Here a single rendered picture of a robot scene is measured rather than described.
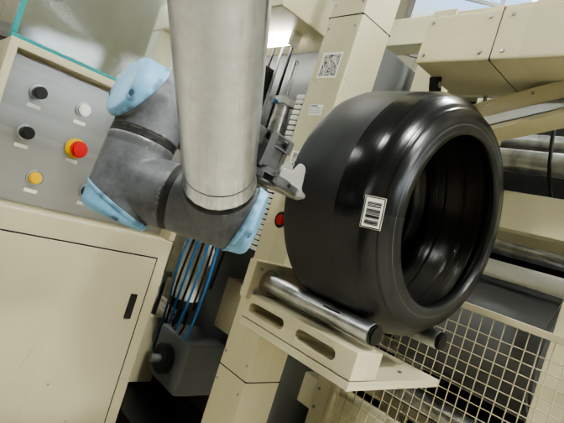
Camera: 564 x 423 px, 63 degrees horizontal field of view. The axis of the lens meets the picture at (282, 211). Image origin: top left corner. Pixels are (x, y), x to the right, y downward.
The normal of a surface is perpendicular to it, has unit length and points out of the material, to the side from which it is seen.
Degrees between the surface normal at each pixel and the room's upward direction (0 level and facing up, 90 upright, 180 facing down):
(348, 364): 90
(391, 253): 95
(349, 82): 90
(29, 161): 90
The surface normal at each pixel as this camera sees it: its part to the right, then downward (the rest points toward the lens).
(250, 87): 0.70, 0.61
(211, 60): -0.08, 0.79
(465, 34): -0.70, -0.23
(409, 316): 0.55, 0.36
